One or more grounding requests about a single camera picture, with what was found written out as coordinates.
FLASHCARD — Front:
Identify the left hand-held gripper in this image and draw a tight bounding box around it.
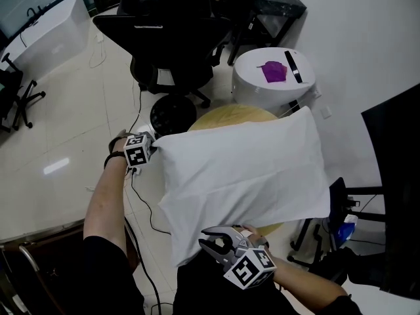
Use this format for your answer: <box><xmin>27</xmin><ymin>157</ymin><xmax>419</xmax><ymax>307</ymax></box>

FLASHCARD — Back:
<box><xmin>123</xmin><ymin>131</ymin><xmax>157</xmax><ymax>172</ymax></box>

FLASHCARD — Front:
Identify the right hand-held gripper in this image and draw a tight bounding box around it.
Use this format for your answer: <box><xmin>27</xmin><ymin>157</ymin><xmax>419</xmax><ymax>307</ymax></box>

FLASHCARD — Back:
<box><xmin>198</xmin><ymin>225</ymin><xmax>277</xmax><ymax>290</ymax></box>

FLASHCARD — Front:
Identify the white pillow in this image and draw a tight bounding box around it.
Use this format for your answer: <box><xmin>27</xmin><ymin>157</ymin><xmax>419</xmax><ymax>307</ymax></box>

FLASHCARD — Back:
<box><xmin>165</xmin><ymin>208</ymin><xmax>251</xmax><ymax>268</ymax></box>

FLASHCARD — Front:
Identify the white cloth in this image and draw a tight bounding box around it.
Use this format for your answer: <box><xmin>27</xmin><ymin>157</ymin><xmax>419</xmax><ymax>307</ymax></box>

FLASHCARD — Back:
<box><xmin>151</xmin><ymin>105</ymin><xmax>331</xmax><ymax>230</ymax></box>

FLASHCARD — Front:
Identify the person's left forearm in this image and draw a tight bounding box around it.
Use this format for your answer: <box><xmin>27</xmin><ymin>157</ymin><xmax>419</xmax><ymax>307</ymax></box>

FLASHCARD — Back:
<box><xmin>83</xmin><ymin>154</ymin><xmax>129</xmax><ymax>259</ymax></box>

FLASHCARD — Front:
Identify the person's right forearm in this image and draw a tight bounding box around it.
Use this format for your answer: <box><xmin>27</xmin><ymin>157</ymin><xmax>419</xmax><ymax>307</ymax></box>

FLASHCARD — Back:
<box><xmin>264</xmin><ymin>254</ymin><xmax>349</xmax><ymax>308</ymax></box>

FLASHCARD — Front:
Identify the purple cloth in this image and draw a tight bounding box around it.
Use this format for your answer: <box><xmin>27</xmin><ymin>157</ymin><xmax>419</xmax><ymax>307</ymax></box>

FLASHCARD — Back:
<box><xmin>256</xmin><ymin>60</ymin><xmax>290</xmax><ymax>85</ymax></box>

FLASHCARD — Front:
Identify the person's left hand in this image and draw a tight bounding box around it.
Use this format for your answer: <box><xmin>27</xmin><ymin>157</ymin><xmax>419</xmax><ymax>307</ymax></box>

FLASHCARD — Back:
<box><xmin>108</xmin><ymin>129</ymin><xmax>131</xmax><ymax>156</ymax></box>

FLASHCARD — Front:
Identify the person's right hand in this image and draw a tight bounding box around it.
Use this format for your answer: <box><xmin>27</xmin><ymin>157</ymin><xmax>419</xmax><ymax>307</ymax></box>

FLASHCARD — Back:
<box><xmin>238</xmin><ymin>224</ymin><xmax>270</xmax><ymax>249</ymax></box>

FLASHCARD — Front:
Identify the black wrist band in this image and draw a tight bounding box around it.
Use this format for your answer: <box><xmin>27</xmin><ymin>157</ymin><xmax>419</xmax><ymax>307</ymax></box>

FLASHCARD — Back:
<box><xmin>104</xmin><ymin>150</ymin><xmax>127</xmax><ymax>171</ymax></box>

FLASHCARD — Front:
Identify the round wooden table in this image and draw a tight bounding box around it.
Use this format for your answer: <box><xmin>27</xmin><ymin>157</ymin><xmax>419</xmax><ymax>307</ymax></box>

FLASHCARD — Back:
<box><xmin>186</xmin><ymin>103</ymin><xmax>287</xmax><ymax>240</ymax></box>

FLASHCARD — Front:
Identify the black office chair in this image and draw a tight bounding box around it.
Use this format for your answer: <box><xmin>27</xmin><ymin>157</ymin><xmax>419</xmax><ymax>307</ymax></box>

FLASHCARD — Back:
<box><xmin>92</xmin><ymin>0</ymin><xmax>232</xmax><ymax>110</ymax></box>

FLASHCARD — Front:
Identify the black metal stand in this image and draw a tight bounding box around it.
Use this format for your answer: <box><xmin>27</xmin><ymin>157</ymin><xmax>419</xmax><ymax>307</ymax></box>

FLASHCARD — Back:
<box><xmin>287</xmin><ymin>177</ymin><xmax>389</xmax><ymax>284</ymax></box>

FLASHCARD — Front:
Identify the black wheeled chair base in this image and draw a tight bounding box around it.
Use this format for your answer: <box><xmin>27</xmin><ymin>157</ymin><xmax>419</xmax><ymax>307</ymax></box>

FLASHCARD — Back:
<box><xmin>0</xmin><ymin>52</ymin><xmax>47</xmax><ymax>133</ymax></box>

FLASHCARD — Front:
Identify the blue packet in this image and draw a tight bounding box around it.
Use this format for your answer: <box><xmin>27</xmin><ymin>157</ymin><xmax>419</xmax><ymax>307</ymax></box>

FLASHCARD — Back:
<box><xmin>337</xmin><ymin>214</ymin><xmax>359</xmax><ymax>243</ymax></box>

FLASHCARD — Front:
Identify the white round side table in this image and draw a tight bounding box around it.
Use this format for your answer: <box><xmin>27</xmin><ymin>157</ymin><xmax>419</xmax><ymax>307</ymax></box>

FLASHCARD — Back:
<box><xmin>232</xmin><ymin>46</ymin><xmax>317</xmax><ymax>110</ymax></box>

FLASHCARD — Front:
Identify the white cabinet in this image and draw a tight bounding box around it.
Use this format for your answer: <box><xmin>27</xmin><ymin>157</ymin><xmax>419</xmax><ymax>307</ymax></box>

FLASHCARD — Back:
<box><xmin>0</xmin><ymin>0</ymin><xmax>91</xmax><ymax>75</ymax></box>

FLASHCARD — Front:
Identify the dark wooden cabinet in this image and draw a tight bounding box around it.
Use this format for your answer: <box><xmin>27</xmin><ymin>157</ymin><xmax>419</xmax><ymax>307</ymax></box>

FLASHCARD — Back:
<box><xmin>0</xmin><ymin>220</ymin><xmax>142</xmax><ymax>315</ymax></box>

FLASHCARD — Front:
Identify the black monitor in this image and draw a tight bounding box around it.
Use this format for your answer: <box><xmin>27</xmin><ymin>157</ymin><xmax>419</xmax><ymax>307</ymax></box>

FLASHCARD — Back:
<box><xmin>360</xmin><ymin>83</ymin><xmax>420</xmax><ymax>302</ymax></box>

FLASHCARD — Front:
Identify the black desk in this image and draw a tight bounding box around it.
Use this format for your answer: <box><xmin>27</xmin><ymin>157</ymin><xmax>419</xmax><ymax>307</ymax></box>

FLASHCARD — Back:
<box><xmin>225</xmin><ymin>0</ymin><xmax>308</xmax><ymax>66</ymax></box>

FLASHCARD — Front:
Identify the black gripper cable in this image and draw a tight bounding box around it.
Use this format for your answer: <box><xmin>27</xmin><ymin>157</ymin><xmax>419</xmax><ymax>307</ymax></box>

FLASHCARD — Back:
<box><xmin>123</xmin><ymin>77</ymin><xmax>173</xmax><ymax>315</ymax></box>

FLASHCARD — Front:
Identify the white floor cable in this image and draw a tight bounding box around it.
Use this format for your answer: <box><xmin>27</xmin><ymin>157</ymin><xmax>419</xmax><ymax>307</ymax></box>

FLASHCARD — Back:
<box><xmin>89</xmin><ymin>33</ymin><xmax>108</xmax><ymax>70</ymax></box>

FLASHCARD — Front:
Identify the metal cabinet handle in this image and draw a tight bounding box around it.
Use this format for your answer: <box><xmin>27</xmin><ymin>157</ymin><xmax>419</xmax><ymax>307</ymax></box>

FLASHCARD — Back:
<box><xmin>18</xmin><ymin>244</ymin><xmax>41</xmax><ymax>272</ymax></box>

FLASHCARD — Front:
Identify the black flat strap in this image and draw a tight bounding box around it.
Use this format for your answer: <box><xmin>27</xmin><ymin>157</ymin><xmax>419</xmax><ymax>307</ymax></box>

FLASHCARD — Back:
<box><xmin>283</xmin><ymin>50</ymin><xmax>304</xmax><ymax>85</ymax></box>

